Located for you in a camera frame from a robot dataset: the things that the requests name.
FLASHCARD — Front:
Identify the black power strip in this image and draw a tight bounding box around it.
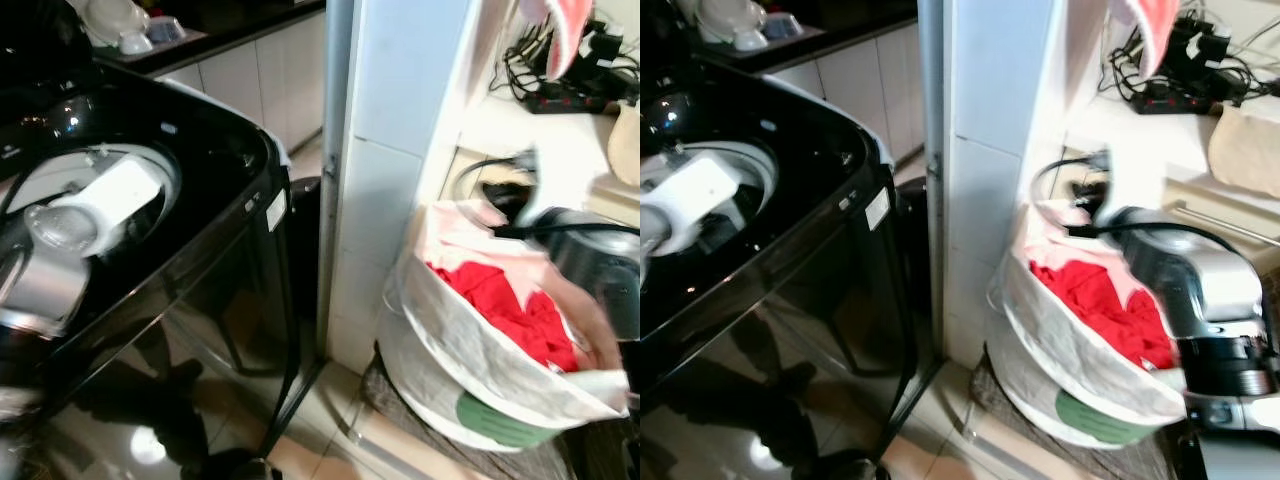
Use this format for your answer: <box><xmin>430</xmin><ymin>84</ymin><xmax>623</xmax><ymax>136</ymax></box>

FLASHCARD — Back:
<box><xmin>525</xmin><ymin>80</ymin><xmax>626</xmax><ymax>116</ymax></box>
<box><xmin>1130</xmin><ymin>85</ymin><xmax>1226</xmax><ymax>116</ymax></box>

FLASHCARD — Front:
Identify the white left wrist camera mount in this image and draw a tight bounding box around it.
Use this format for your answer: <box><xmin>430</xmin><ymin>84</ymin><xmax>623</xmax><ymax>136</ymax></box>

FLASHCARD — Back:
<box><xmin>645</xmin><ymin>155</ymin><xmax>746</xmax><ymax>251</ymax></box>
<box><xmin>50</xmin><ymin>155</ymin><xmax>166</xmax><ymax>251</ymax></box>

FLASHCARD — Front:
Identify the white fabric laundry basket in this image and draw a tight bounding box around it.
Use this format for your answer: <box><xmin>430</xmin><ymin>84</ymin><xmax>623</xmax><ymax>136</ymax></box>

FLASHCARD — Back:
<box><xmin>375</xmin><ymin>200</ymin><xmax>631</xmax><ymax>451</ymax></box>
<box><xmin>985</xmin><ymin>200</ymin><xmax>1191</xmax><ymax>451</ymax></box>

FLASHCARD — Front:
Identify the pink hanging cloth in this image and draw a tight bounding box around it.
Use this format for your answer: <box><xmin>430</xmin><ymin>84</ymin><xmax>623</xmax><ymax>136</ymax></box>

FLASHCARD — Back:
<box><xmin>520</xmin><ymin>0</ymin><xmax>596</xmax><ymax>81</ymax></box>
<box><xmin>1110</xmin><ymin>0</ymin><xmax>1181</xmax><ymax>79</ymax></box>

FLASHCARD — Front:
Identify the beige cloth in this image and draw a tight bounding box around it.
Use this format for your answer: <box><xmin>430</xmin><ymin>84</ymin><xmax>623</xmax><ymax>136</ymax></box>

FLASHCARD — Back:
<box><xmin>1207</xmin><ymin>100</ymin><xmax>1280</xmax><ymax>196</ymax></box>
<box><xmin>607</xmin><ymin>100</ymin><xmax>641</xmax><ymax>186</ymax></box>

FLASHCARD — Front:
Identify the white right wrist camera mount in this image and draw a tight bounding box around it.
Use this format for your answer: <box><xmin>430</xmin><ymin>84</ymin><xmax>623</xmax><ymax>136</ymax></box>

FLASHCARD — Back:
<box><xmin>1085</xmin><ymin>150</ymin><xmax>1127</xmax><ymax>226</ymax></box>
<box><xmin>505</xmin><ymin>145</ymin><xmax>547</xmax><ymax>187</ymax></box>

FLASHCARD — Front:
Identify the black power adapter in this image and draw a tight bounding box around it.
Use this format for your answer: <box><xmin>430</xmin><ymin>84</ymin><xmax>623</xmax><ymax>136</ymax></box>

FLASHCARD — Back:
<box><xmin>588</xmin><ymin>20</ymin><xmax>627</xmax><ymax>73</ymax></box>
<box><xmin>1180</xmin><ymin>15</ymin><xmax>1236</xmax><ymax>73</ymax></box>

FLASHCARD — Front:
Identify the white kitchen cabinet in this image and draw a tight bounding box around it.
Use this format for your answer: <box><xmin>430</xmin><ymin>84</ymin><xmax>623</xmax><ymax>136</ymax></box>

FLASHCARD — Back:
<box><xmin>150</xmin><ymin>10</ymin><xmax>326</xmax><ymax>151</ymax></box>
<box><xmin>770</xmin><ymin>20</ymin><xmax>921</xmax><ymax>161</ymax></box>

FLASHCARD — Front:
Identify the black top-load washing machine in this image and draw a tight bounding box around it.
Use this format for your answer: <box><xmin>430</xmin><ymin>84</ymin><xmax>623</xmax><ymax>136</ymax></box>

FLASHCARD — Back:
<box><xmin>0</xmin><ymin>55</ymin><xmax>301</xmax><ymax>480</ymax></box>
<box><xmin>640</xmin><ymin>60</ymin><xmax>946</xmax><ymax>480</ymax></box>

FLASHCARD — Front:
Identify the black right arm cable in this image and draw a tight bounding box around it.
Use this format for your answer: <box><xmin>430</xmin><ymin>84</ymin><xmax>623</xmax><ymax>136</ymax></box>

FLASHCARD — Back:
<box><xmin>455</xmin><ymin>150</ymin><xmax>641</xmax><ymax>241</ymax></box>
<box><xmin>1030</xmin><ymin>155</ymin><xmax>1241</xmax><ymax>261</ymax></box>

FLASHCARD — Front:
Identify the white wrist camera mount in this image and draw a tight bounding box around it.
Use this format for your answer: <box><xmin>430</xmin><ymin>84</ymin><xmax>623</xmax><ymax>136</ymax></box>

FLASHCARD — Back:
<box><xmin>1085</xmin><ymin>150</ymin><xmax>1127</xmax><ymax>226</ymax></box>
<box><xmin>50</xmin><ymin>155</ymin><xmax>166</xmax><ymax>251</ymax></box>
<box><xmin>505</xmin><ymin>145</ymin><xmax>547</xmax><ymax>187</ymax></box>
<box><xmin>645</xmin><ymin>155</ymin><xmax>746</xmax><ymax>251</ymax></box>

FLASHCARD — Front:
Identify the red garment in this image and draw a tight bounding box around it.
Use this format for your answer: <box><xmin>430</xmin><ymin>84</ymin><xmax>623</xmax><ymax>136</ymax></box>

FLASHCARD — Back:
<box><xmin>425</xmin><ymin>258</ymin><xmax>586</xmax><ymax>373</ymax></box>
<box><xmin>1030</xmin><ymin>258</ymin><xmax>1181</xmax><ymax>371</ymax></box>

